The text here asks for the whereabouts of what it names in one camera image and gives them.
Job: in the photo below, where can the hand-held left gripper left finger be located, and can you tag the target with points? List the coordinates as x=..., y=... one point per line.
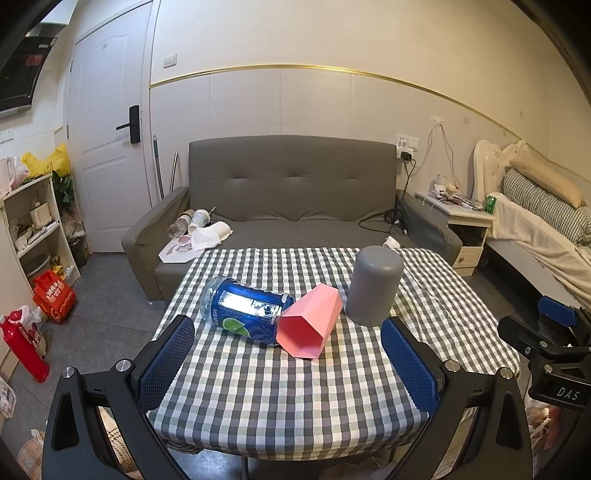
x=167, y=367

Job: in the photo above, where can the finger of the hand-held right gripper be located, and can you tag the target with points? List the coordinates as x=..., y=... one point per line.
x=524, y=333
x=556, y=310

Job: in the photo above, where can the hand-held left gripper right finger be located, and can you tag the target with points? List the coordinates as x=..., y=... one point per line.
x=410, y=369

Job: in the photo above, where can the pink faceted cup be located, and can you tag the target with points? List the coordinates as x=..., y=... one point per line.
x=304, y=333

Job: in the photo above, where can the grey cup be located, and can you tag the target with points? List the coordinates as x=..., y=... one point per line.
x=374, y=286

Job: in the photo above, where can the brown paper cup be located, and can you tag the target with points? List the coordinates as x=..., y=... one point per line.
x=185, y=220

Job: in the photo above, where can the white paper cup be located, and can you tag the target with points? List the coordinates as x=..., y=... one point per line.
x=201, y=218

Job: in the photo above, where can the bed with pillows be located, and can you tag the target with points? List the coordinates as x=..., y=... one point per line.
x=535, y=244

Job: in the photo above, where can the blue drink can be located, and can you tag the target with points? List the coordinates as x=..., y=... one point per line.
x=240, y=305

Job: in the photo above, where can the grey checked duvet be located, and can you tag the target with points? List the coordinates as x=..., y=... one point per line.
x=545, y=203

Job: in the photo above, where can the grey checked tablecloth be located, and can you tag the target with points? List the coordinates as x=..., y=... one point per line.
x=277, y=392

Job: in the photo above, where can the white paper bag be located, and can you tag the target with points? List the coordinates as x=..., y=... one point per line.
x=178, y=250

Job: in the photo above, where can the white nightstand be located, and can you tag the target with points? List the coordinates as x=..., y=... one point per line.
x=471, y=221

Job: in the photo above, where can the green drink can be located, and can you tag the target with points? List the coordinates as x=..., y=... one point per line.
x=490, y=206

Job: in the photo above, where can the red shopping bag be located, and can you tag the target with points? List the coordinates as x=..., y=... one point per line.
x=54, y=297

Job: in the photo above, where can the tan pillow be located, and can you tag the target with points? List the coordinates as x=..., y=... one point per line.
x=547, y=177

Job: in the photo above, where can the white crumpled cloth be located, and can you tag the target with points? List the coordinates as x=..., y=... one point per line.
x=210, y=236

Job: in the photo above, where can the clear plastic bottle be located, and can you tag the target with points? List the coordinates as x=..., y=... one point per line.
x=177, y=229

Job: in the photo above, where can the red fire extinguisher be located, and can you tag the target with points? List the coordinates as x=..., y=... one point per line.
x=25, y=350

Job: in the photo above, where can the white plastic bag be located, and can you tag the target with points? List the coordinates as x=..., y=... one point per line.
x=32, y=318

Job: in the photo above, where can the white bed headboard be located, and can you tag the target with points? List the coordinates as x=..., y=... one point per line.
x=487, y=166

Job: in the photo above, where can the white door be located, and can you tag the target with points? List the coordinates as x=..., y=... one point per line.
x=106, y=184

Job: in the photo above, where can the white storage shelf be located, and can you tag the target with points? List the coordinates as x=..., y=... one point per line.
x=27, y=230

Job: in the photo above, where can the metal pole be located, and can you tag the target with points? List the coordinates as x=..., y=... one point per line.
x=174, y=170

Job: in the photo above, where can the green houseplant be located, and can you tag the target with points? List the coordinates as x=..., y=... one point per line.
x=63, y=191

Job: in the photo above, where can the black charger plug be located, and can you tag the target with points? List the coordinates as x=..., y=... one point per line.
x=406, y=156

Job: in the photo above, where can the grey sofa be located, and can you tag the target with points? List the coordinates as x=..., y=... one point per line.
x=295, y=184

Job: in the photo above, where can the yellow plastic bag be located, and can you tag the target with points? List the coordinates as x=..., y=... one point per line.
x=46, y=161

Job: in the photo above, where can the pink jug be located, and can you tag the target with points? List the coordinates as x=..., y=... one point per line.
x=7, y=175

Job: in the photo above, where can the black range hood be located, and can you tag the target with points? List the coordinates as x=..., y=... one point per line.
x=23, y=69

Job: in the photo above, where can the white wall socket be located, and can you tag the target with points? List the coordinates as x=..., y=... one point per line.
x=407, y=142

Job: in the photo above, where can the white light switch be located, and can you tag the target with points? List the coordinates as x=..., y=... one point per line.
x=170, y=60

